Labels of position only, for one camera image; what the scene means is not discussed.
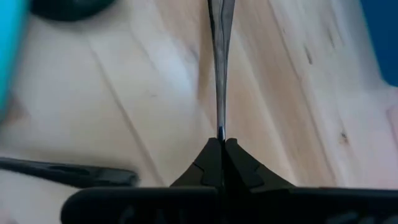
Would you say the black spoon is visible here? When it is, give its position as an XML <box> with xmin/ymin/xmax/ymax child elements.
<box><xmin>29</xmin><ymin>0</ymin><xmax>116</xmax><ymax>22</ymax></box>
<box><xmin>0</xmin><ymin>156</ymin><xmax>140</xmax><ymax>189</ymax></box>

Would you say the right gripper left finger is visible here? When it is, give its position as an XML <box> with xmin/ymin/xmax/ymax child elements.
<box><xmin>60</xmin><ymin>138</ymin><xmax>223</xmax><ymax>224</ymax></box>

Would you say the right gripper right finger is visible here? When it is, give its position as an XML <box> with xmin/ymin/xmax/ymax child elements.
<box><xmin>222</xmin><ymin>138</ymin><xmax>398</xmax><ymax>224</ymax></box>

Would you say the teal-handled silver spoon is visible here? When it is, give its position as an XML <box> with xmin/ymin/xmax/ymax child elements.
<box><xmin>0</xmin><ymin>0</ymin><xmax>30</xmax><ymax>113</ymax></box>

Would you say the dark spoon with ornate handle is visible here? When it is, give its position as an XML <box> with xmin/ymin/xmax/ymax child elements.
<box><xmin>206</xmin><ymin>0</ymin><xmax>236</xmax><ymax>142</ymax></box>

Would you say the blue plastic bin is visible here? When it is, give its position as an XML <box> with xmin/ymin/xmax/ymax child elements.
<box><xmin>359</xmin><ymin>0</ymin><xmax>398</xmax><ymax>88</ymax></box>

